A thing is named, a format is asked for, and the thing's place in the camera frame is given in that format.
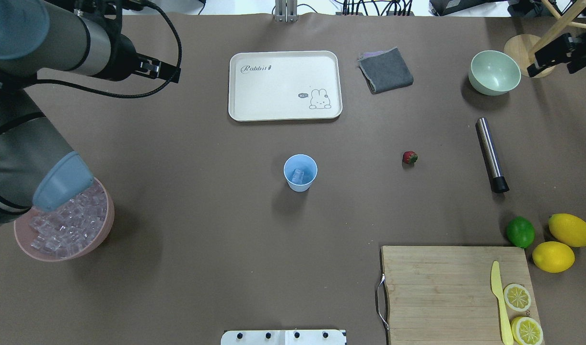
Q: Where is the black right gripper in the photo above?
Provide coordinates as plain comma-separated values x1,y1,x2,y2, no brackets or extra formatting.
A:
527,31,586,77

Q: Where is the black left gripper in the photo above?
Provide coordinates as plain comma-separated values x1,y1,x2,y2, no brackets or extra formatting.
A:
75,0,181,83

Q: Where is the red strawberry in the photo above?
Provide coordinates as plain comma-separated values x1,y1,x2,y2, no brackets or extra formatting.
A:
402,150,418,165

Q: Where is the clear ice cube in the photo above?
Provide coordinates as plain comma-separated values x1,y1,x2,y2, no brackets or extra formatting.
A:
290,169,305,185

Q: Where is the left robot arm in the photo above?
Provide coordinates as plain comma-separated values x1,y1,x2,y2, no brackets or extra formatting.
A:
0,0,183,227

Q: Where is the clear ice cubes pile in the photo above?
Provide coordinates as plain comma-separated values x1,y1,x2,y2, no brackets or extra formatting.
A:
28,180,108,259

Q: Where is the light blue plastic cup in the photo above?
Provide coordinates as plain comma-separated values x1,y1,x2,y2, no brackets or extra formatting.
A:
283,154,318,192

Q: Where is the wooden glass stand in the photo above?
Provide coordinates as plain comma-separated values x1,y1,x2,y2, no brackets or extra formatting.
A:
504,0,586,78

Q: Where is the mint green bowl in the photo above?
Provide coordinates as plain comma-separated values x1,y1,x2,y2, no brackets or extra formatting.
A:
468,50,521,96

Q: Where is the cream rabbit tray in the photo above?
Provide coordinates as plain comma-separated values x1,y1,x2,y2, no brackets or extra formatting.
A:
228,50,343,122

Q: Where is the steel muddler black tip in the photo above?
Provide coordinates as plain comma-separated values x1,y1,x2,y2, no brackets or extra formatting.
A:
475,116,510,194

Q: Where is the yellow lemon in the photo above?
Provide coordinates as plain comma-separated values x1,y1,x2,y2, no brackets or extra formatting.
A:
548,213,586,247
532,241,575,273

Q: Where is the green lime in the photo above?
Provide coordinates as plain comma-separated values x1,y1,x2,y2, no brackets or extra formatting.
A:
506,216,536,249

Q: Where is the grey folded cloth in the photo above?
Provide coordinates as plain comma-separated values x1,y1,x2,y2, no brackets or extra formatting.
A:
357,46,414,94

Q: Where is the pink bowl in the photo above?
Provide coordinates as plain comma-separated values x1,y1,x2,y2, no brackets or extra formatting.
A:
14,178,115,262

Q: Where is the lemon half slice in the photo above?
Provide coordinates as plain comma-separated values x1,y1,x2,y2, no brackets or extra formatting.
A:
503,283,532,312
511,316,544,345

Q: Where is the wooden cutting board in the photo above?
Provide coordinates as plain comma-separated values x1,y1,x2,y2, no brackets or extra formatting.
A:
379,245,534,345

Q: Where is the yellow plastic knife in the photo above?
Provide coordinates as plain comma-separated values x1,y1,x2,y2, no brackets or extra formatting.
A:
490,261,515,345

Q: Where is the black camera cable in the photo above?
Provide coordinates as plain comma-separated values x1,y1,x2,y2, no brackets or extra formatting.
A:
34,0,183,100

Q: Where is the aluminium frame post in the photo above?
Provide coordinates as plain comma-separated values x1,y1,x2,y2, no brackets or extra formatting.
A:
273,0,299,23

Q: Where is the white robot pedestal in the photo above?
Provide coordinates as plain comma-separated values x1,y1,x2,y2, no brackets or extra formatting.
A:
220,329,348,345

